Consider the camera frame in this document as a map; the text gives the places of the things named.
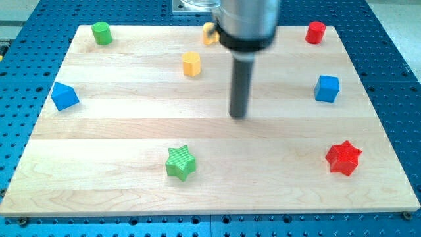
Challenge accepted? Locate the wooden board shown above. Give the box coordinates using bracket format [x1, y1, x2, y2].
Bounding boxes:
[1, 25, 420, 217]

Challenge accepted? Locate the red cylinder block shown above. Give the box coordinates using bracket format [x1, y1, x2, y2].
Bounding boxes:
[305, 21, 326, 44]

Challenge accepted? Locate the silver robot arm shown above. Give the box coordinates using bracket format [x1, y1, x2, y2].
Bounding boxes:
[212, 0, 281, 119]

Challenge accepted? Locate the red star block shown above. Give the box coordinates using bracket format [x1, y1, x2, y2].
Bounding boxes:
[325, 140, 362, 176]

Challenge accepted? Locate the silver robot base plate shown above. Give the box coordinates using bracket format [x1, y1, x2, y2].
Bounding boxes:
[171, 0, 220, 14]

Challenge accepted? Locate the right board clamp screw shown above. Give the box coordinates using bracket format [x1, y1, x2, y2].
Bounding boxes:
[401, 211, 412, 221]

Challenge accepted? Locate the blue cube block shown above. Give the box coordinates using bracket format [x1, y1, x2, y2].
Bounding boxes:
[314, 75, 340, 103]

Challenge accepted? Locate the green star block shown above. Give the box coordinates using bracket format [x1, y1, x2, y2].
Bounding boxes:
[165, 145, 196, 182]

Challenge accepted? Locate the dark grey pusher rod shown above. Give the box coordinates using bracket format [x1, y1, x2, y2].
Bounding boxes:
[229, 51, 254, 118]

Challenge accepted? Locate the yellow block behind arm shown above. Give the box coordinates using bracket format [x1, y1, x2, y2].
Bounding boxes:
[202, 22, 220, 45]

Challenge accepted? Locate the yellow hexagon block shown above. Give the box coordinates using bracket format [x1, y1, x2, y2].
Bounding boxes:
[182, 51, 201, 77]

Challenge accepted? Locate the blue triangle block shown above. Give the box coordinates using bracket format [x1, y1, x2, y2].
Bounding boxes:
[51, 82, 80, 111]

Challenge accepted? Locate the green cylinder block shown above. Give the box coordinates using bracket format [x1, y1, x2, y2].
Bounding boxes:
[91, 22, 112, 45]

